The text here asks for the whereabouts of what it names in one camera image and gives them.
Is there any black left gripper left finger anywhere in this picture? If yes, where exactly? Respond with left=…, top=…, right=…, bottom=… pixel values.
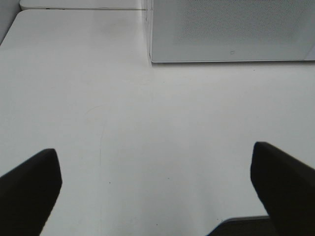
left=0, top=148, right=63, bottom=236

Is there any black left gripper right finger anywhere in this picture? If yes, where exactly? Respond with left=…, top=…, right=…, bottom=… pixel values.
left=250, top=142, right=315, bottom=236

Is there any white microwave oven body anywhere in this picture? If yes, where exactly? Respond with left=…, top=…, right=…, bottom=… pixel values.
left=145, top=0, right=315, bottom=64

